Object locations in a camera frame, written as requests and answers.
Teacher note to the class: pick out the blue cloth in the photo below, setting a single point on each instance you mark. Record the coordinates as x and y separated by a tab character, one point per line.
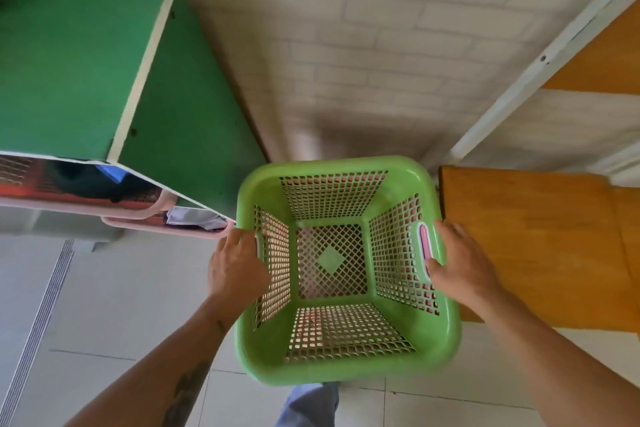
111	173

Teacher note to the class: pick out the green wooden cabinet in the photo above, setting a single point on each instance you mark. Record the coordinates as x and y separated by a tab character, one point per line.
100	86

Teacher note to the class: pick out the person's left hand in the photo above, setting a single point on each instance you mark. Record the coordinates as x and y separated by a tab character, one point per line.
234	269

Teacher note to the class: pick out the white cloth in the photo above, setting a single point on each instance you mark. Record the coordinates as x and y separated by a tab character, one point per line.
192	218

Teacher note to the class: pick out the pink plastic basket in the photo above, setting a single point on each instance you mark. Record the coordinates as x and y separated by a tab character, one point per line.
180	226
75	189

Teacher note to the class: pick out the orange wooden board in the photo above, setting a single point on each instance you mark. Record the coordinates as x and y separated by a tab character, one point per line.
542	246

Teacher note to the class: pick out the person's left thumb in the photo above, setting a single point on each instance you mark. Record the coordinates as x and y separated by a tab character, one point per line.
246	240

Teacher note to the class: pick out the person's left forearm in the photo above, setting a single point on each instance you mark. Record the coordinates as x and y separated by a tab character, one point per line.
150	366

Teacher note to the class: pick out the orange wooden bed panel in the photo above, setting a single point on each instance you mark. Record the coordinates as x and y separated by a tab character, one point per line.
600	54

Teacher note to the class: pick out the person's blue trouser leg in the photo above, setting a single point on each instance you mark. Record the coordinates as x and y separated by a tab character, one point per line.
307	406

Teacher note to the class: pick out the person's right forearm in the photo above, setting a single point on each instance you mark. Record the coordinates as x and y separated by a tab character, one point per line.
550	366

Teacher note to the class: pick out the metal floor drain grate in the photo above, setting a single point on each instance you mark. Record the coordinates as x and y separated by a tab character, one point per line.
35	326

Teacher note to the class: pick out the person's right hand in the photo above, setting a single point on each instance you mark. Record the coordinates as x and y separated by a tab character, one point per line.
462	264

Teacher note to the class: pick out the person's right thumb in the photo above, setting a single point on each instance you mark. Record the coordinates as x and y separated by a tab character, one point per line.
434	267

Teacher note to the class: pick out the white metal bed frame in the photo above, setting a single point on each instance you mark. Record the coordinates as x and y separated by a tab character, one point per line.
537	66

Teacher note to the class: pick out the green plastic laundry basket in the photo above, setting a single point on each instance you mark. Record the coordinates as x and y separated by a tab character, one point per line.
345	271

